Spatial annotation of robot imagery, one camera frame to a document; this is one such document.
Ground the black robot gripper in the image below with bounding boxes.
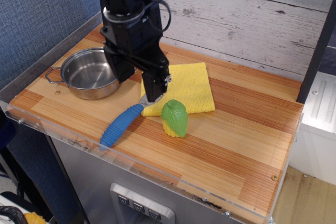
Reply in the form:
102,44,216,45
101,11,171,102

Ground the blue handled metal fork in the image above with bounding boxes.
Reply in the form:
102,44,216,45
99,94,163,151

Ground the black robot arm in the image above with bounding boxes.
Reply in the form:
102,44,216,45
100,0,170,102

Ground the yellow folded cloth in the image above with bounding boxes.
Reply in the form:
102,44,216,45
142,62,215,116

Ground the stainless steel pot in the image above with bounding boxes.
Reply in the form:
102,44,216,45
45,47,121,100

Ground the green yellow toy corn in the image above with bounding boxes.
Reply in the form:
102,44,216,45
161,99,188,137

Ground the stainless steel cabinet front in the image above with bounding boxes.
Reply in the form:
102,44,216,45
52,138,237,223

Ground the clear acrylic table guard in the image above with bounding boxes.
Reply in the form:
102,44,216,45
2,93,303,223

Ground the silver button control panel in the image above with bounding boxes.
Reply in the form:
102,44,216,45
110,183,175,223

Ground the yellow object bottom left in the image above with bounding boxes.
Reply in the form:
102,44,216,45
24,212,48,224

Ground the white ribbed side cabinet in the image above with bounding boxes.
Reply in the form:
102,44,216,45
289,72,335,185

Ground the black right frame post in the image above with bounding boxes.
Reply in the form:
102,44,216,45
296,1,335,104

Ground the black braided cable sleeve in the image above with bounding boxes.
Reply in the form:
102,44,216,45
0,206,28,224

